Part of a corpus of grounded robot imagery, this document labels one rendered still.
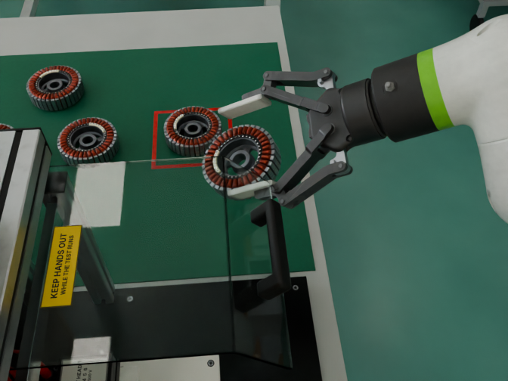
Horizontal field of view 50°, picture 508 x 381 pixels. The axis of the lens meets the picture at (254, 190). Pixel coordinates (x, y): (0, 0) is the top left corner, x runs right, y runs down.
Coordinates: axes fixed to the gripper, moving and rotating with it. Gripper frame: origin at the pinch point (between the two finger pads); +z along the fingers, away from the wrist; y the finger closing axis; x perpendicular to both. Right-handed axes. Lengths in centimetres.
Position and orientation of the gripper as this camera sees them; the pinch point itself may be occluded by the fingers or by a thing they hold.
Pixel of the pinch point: (237, 151)
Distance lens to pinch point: 75.4
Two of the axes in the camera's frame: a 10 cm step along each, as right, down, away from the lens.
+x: -5.1, -1.9, -8.4
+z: -8.5, 2.3, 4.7
